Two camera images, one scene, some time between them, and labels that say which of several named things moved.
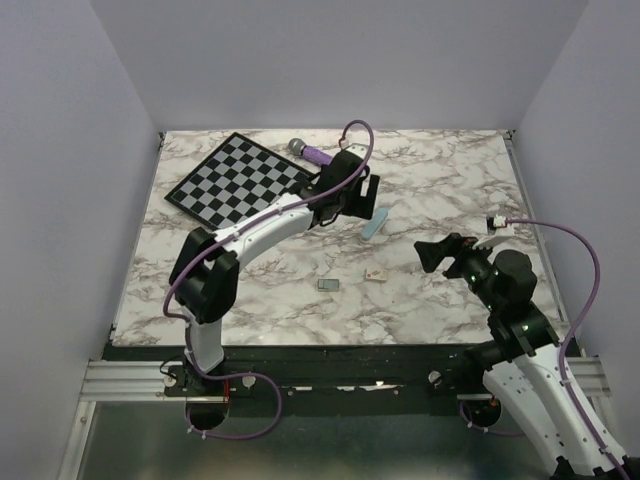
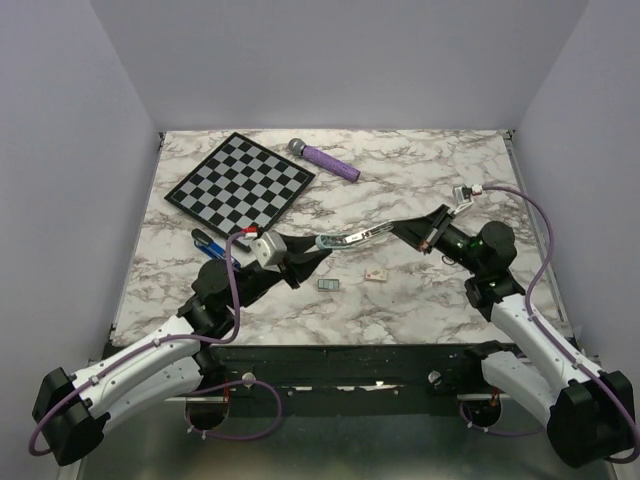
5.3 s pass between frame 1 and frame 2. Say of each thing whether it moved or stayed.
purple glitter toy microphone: stayed
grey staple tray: stayed
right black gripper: moved
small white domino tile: stayed
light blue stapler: moved
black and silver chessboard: stayed
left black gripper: moved
